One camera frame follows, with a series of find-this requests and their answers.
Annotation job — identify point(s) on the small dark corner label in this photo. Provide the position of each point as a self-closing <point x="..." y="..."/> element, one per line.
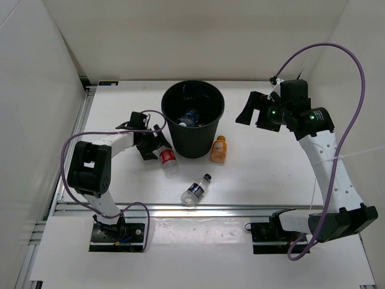
<point x="108" y="83"/>

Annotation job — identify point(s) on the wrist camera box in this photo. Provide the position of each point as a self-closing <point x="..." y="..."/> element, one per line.
<point x="138" y="121"/>
<point x="294" y="91"/>

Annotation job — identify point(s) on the aluminium front rail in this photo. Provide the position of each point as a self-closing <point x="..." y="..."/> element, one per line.
<point x="177" y="210"/>

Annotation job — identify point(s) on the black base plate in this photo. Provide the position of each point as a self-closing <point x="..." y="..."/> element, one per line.
<point x="121" y="237"/>
<point x="268" y="241"/>

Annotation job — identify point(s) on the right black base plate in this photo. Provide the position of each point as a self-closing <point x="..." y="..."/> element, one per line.
<point x="268" y="241"/>

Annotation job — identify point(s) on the white zip tie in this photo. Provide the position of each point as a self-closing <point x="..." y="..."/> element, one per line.
<point x="341" y="157"/>

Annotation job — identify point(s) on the orange juice bottle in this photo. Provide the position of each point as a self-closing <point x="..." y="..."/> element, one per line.
<point x="219" y="150"/>

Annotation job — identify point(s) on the aluminium left rail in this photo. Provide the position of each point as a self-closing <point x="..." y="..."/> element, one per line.
<point x="78" y="126"/>

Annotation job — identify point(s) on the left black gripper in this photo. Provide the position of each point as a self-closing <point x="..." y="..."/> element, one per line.
<point x="157" y="141"/>

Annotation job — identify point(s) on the blue label water bottle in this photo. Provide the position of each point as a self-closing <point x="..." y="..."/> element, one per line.
<point x="190" y="119"/>

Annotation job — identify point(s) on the aluminium rail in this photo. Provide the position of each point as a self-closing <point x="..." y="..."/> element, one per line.
<point x="177" y="210"/>
<point x="78" y="126"/>

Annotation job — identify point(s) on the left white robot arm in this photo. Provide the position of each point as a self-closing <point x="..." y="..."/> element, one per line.
<point x="90" y="168"/>

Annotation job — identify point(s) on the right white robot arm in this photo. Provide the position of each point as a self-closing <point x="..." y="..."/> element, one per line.
<point x="346" y="213"/>

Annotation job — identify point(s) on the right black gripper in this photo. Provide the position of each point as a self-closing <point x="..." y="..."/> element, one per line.
<point x="255" y="101"/>

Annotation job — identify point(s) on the red label water bottle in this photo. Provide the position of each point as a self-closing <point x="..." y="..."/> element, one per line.
<point x="169" y="162"/>

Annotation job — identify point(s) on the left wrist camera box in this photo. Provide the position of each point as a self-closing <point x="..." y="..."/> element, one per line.
<point x="138" y="121"/>

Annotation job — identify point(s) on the black plastic bin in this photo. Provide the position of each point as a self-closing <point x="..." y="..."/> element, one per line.
<point x="205" y="99"/>

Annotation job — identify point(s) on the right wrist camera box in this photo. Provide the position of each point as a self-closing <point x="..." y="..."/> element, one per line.
<point x="294" y="91"/>

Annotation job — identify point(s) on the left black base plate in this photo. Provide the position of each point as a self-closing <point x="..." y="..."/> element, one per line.
<point x="121" y="237"/>

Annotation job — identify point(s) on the dark label small bottle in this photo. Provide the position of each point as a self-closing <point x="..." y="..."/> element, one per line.
<point x="196" y="190"/>

